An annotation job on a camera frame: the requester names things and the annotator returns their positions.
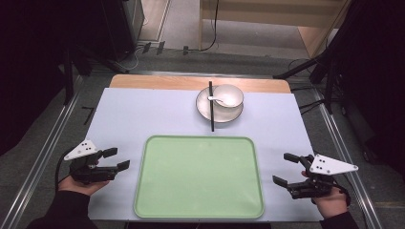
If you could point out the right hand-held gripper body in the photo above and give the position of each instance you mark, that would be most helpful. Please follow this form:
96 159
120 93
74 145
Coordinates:
328 166

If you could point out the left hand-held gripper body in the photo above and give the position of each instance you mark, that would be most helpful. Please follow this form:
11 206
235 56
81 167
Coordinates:
83 149

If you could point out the person's right hand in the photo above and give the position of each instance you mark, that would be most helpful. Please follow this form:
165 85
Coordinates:
332 203

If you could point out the person's left hand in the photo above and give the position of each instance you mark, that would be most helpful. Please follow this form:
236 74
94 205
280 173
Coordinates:
79 188

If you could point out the pale lavender table mat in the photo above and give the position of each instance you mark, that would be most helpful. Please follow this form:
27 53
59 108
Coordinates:
127 120

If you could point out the black metal stand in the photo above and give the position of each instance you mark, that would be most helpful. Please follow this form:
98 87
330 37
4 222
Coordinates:
328 73
68 76

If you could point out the light green plastic tray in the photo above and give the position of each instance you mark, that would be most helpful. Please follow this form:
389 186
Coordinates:
199 178

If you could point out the white round plate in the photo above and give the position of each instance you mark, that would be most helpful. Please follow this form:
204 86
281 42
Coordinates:
223 116

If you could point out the black chopstick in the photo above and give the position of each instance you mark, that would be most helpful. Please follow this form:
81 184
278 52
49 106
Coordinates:
211 122

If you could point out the white ceramic bowl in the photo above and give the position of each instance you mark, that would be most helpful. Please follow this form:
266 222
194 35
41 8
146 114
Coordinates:
231 93

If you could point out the white ceramic spoon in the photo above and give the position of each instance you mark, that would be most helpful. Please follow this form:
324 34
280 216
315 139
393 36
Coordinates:
214 99

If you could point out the dark curtain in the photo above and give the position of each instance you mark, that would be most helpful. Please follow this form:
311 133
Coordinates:
375 79
31 63

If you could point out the black cabinet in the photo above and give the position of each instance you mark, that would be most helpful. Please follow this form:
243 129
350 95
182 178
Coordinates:
124 28

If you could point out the metal floor rail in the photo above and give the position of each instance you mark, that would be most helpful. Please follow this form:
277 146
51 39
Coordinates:
41 159
347 159

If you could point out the light wooden furniture frame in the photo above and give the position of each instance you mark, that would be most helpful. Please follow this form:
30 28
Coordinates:
254 9

